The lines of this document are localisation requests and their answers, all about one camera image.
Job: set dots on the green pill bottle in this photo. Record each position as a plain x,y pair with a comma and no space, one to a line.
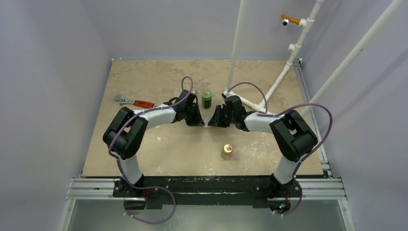
206,99

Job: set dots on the white PVC pipe frame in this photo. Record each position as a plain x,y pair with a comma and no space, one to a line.
354,60

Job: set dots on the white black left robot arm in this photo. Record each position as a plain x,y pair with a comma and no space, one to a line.
124,135

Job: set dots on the aluminium extrusion frame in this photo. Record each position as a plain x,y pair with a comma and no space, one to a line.
180,150

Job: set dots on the amber pill bottle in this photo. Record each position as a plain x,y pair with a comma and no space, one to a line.
227,151

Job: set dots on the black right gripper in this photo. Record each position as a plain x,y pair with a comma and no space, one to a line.
223,115

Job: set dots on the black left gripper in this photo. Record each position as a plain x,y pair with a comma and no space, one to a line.
197,121

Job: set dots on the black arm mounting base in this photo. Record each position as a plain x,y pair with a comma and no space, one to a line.
257,191

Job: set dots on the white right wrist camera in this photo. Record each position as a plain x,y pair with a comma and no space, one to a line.
227,93

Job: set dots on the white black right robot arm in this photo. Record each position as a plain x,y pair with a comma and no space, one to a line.
292,134

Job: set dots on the red handled adjustable wrench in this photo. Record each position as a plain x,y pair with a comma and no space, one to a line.
124,100

